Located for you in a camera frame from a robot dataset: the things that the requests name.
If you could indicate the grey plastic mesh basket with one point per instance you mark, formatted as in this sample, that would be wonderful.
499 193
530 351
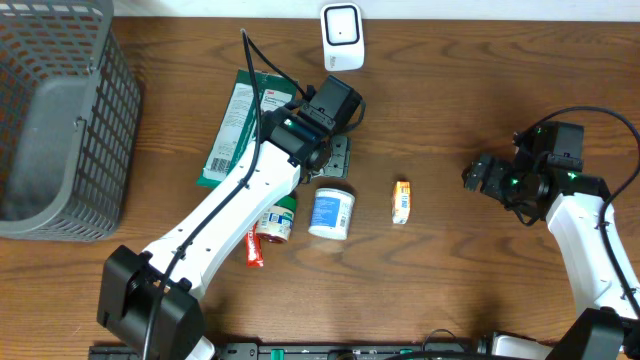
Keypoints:
70 110

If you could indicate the white blue-label tub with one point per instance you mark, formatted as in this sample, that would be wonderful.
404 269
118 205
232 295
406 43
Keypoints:
331 214

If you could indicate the red stick sachet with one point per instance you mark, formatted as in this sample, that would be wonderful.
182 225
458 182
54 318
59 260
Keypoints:
254 254

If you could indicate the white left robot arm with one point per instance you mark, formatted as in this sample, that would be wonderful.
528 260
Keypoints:
150 300

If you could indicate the orange snack packet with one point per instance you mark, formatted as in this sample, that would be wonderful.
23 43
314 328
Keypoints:
401 202

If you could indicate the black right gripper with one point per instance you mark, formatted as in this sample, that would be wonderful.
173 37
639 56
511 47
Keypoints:
492 185

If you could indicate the green 3M package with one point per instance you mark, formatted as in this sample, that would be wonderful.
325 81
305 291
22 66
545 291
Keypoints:
237 128

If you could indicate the white barcode scanner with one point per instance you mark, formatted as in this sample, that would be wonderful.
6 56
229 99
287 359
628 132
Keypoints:
342 37

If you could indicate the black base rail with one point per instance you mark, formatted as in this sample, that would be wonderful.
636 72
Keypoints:
252 351

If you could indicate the green-lid jar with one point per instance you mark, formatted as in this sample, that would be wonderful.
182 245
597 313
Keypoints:
276 224

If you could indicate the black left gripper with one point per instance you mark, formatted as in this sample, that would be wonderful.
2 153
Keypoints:
341 167

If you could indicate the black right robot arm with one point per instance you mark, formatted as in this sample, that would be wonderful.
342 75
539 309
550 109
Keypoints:
550 187

